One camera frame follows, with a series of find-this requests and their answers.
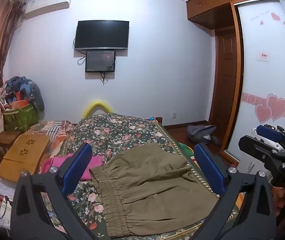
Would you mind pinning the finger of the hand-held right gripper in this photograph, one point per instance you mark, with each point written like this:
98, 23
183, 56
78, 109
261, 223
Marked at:
253, 147
268, 133

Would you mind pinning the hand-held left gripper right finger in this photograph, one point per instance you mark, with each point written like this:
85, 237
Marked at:
208, 170

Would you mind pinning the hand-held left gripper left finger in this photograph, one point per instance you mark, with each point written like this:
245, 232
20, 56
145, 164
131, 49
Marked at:
78, 165

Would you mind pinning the olive green pants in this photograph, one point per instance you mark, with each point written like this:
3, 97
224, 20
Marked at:
152, 180

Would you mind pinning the person's right hand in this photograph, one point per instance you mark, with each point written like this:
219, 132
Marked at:
280, 200

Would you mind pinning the pink cloth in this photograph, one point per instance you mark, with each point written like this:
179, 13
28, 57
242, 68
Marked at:
97, 161

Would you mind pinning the grey backpack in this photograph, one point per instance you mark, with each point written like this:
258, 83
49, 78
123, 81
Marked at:
200, 133

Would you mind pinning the striped cloth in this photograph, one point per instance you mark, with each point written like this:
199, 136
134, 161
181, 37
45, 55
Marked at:
55, 130

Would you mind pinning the wardrobe with heart doors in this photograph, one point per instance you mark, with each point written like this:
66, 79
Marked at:
265, 85

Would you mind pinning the floral blanket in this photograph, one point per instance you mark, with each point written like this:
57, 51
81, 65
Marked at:
122, 132

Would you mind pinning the wooden folding table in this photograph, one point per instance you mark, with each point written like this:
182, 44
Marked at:
20, 160

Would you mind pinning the yellow foam tube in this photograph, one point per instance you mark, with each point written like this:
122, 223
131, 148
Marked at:
97, 103

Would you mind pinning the brown wooden door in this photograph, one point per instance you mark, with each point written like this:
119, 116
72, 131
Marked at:
224, 80

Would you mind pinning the green bag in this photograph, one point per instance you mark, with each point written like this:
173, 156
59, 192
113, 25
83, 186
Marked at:
20, 118

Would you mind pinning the wooden bedside table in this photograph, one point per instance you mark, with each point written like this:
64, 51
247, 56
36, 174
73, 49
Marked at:
6, 137

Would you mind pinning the pile of clothes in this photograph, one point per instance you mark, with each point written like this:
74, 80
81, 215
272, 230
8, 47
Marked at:
28, 87

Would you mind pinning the small black monitor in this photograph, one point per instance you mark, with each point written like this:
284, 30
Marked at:
100, 61

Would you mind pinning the wooden overhead cabinet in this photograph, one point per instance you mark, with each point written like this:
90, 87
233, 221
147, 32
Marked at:
207, 7

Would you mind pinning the white air conditioner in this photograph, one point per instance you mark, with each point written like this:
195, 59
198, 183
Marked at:
47, 5

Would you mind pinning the white wall outlet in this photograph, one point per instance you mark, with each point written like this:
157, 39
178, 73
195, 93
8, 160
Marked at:
173, 115

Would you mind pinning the wooden bed post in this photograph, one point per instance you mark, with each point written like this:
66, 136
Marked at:
159, 120

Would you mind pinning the black wall television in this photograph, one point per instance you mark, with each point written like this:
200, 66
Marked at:
102, 35

